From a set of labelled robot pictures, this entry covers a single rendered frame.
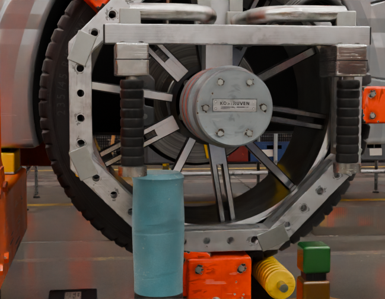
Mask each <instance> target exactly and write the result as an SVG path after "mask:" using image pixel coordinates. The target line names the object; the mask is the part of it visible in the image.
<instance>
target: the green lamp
mask: <svg viewBox="0 0 385 299"><path fill-rule="evenodd" d="M297 268H298V269H300V270H301V271H302V272H303V273H305V274H314V273H329V272H330V247H329V246H328V245H327V244H325V243H324V242H322V241H303V242H299V243H298V244H297Z"/></svg>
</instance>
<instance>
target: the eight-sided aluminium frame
mask: <svg viewBox="0 0 385 299"><path fill-rule="evenodd" d="M143 1H144V0H131V1H128V0H110V1H109V2H108V3H107V4H106V5H105V6H104V7H103V8H102V9H101V10H100V11H99V12H98V13H97V14H96V15H95V16H94V17H93V18H92V19H91V20H90V21H89V22H88V23H87V24H86V25H85V26H84V27H83V28H82V29H81V30H78V33H77V34H76V35H75V36H74V37H73V38H72V39H71V40H70V41H69V43H68V60H69V144H70V150H69V156H70V169H71V170H72V171H73V172H74V173H75V174H76V175H77V176H78V177H79V179H80V181H83V182H84V183H85V184H86V185H87V186H89V187H90V188H91V189H92V190H93V191H94V192H95V193H96V194H97V195H98V196H99V197H100V198H102V200H104V201H105V203H106V204H108V206H109V207H111V209H112V210H114V211H115V212H116V213H117V214H118V215H119V216H120V217H121V218H122V219H123V220H124V221H125V222H127V223H128V224H129V225H130V226H131V227H132V210H131V211H128V210H129V209H131V208H132V199H133V195H132V194H131V193H130V192H129V191H128V190H127V189H126V188H125V187H124V186H123V185H122V184H121V183H120V182H119V181H118V180H116V179H115V178H114V177H113V176H112V175H111V174H110V173H109V172H108V171H107V170H106V169H105V168H104V167H103V166H102V165H101V164H100V163H99V162H98V161H97V160H96V159H95V158H94V157H93V134H92V81H91V53H92V52H93V51H94V50H95V49H96V48H97V47H98V46H99V45H100V44H101V43H102V42H103V24H105V23H111V24H119V9H120V8H129V3H130V2H134V3H142V2H143ZM109 14H113V15H114V16H115V18H110V17H109ZM92 31H96V32H97V33H98V35H97V36H93V35H91V32H92ZM79 65H81V66H83V67H84V70H83V71H82V72H78V71H77V66H79ZM354 79H357V80H359V81H360V88H359V90H360V97H359V100H360V101H359V125H358V126H359V134H358V136H359V143H358V145H359V152H358V155H359V161H358V162H361V152H362V149H361V112H362V77H354ZM338 80H343V77H332V103H331V141H330V154H329V155H328V156H327V157H326V158H325V159H324V160H323V161H322V162H321V163H320V165H319V166H318V167H317V168H316V169H315V170H314V171H313V172H312V173H311V174H310V175H309V176H308V177H307V178H306V179H305V180H304V181H303V182H302V183H301V184H300V185H299V186H298V187H297V188H296V189H295V190H294V191H293V192H292V194H290V195H289V197H287V198H286V200H284V201H283V203H281V204H280V206H278V207H277V208H276V210H275V211H274V212H273V213H272V214H271V215H270V216H269V217H268V218H267V219H266V220H265V221H264V222H263V223H259V224H212V225H185V226H184V250H185V251H190V252H227V251H247V250H262V251H263V252H264V251H266V250H278V249H279V248H280V247H281V246H282V245H283V244H284V243H285V242H286V241H288V240H289V238H290V237H291V236H292V235H293V234H294V233H295V232H296V231H297V230H298V229H299V228H300V227H301V225H302V224H303V223H304V222H305V221H306V220H307V219H308V218H309V217H310V216H311V215H312V214H313V213H314V212H315V211H316V210H317V209H318V208H319V207H320V206H321V205H322V203H323V202H324V201H325V200H326V199H327V198H328V197H329V196H330V195H331V194H332V193H333V192H334V191H335V190H336V189H337V188H338V187H339V186H340V185H341V184H342V183H343V182H344V181H345V180H346V179H347V178H348V177H349V176H352V174H342V173H334V172H333V162H335V161H336V136H337V134H336V127H337V124H336V118H337V115H336V109H337V106H336V100H337V99H338V98H337V96H336V91H337V90H338V89H337V81H338ZM78 90H83V91H84V96H82V97H79V96H78V95H77V91H78ZM80 114H81V115H83V116H84V118H85V119H84V120H83V121H80V120H78V118H77V117H78V115H80ZM79 140H83V141H84V142H85V143H84V144H82V145H80V144H79V143H78V141H79ZM96 174H98V175H99V177H98V178H94V177H93V176H95V175H96ZM112 192H116V193H115V194H113V195H112V194H111V193H112Z"/></svg>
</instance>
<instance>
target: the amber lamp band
mask: <svg viewBox="0 0 385 299"><path fill-rule="evenodd" d="M297 299H330V282H329V281H328V280H327V279H326V280H324V281H306V280H305V279H304V278H302V277H301V276H298V277H297Z"/></svg>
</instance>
